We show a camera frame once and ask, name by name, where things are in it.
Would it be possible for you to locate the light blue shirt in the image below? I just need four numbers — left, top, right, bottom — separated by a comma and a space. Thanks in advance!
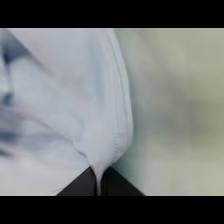
0, 27, 135, 197

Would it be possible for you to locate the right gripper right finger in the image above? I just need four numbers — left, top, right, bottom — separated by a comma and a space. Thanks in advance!
100, 165, 146, 197

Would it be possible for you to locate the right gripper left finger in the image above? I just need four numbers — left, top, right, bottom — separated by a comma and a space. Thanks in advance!
55, 166, 98, 197

